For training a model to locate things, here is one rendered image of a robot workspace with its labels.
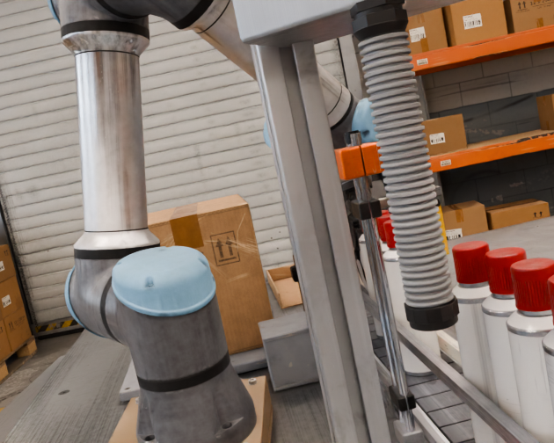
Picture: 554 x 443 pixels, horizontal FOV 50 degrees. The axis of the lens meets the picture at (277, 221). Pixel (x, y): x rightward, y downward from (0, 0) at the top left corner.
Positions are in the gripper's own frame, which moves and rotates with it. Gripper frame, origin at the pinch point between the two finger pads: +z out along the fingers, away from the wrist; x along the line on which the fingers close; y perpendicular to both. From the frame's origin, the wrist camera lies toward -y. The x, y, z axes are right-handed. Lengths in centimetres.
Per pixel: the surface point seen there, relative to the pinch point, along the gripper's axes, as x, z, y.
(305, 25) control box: -64, -4, -13
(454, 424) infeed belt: -27.9, 22.3, -2.1
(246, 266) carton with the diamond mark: 8.2, -12.9, -19.2
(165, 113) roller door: 314, -262, -48
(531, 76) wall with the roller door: 305, -221, 246
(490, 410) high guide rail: -44.1, 22.2, -3.5
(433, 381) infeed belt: -17.9, 16.6, 0.0
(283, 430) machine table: -9.1, 17.3, -19.7
